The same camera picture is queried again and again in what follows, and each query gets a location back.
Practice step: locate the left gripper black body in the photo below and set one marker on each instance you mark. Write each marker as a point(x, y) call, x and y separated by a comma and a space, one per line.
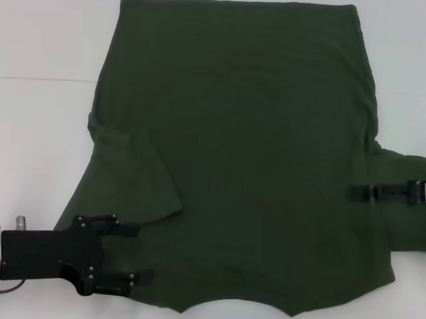
point(53, 255)

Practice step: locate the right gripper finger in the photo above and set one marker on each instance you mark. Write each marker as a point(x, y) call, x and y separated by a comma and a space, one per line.
point(360, 193)

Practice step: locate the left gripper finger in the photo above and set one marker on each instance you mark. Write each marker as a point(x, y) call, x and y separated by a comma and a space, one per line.
point(125, 230)
point(115, 284)

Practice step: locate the dark green t-shirt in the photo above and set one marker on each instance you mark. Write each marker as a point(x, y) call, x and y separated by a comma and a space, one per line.
point(253, 133)

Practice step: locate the left wrist silver connector stub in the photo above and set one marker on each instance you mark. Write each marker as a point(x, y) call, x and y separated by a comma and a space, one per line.
point(21, 223)

